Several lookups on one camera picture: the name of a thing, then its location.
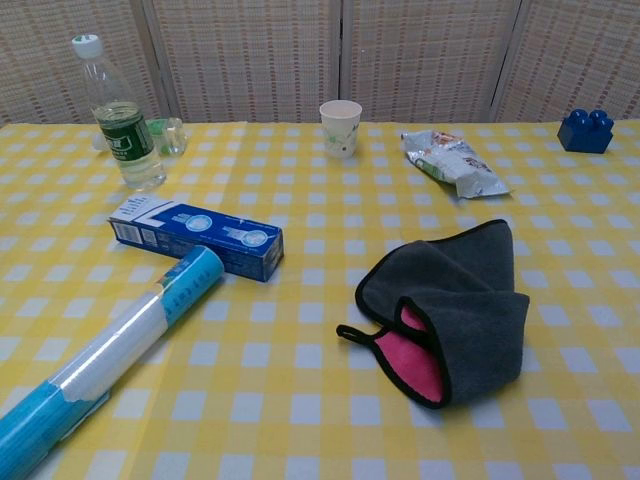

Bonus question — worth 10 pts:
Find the white and blue toothpaste box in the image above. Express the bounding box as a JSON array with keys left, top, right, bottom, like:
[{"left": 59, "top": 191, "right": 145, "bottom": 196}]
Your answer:
[{"left": 107, "top": 196, "right": 285, "bottom": 282}]

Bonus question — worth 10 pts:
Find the yellow checkered tablecloth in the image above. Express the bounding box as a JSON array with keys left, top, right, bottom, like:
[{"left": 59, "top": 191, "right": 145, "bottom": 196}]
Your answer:
[{"left": 0, "top": 119, "right": 640, "bottom": 480}]

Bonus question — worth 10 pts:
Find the white paper cup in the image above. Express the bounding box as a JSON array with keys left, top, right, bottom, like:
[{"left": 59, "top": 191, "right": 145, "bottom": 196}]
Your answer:
[{"left": 319, "top": 99, "right": 363, "bottom": 160}]

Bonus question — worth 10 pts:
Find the crumpled silver snack bag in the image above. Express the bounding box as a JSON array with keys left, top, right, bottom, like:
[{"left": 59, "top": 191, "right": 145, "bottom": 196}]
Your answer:
[{"left": 400, "top": 129, "right": 510, "bottom": 200}]

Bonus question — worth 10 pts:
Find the grey and pink cloth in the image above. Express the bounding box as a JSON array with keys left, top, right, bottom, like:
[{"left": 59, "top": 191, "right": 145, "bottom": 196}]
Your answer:
[{"left": 336, "top": 218, "right": 531, "bottom": 411}]

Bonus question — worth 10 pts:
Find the woven folding screen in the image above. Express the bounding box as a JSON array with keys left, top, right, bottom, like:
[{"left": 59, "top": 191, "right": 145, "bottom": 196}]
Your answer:
[{"left": 0, "top": 0, "right": 640, "bottom": 127}]

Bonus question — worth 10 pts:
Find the small clear glass jar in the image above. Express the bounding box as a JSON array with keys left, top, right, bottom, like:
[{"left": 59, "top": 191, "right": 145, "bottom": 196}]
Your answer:
[{"left": 145, "top": 116, "right": 189, "bottom": 157}]

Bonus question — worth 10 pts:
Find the clear plastic bottle green label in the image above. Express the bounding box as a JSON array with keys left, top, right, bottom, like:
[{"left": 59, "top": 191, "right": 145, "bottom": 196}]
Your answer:
[{"left": 71, "top": 32, "right": 168, "bottom": 192}]

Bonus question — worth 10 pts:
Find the blue and white film roll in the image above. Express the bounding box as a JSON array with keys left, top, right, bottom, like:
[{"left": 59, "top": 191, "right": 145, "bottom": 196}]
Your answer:
[{"left": 0, "top": 244, "right": 226, "bottom": 465}]

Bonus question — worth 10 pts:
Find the blue toy building block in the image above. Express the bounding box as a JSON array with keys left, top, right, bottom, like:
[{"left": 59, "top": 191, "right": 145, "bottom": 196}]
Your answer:
[{"left": 557, "top": 107, "right": 615, "bottom": 153}]

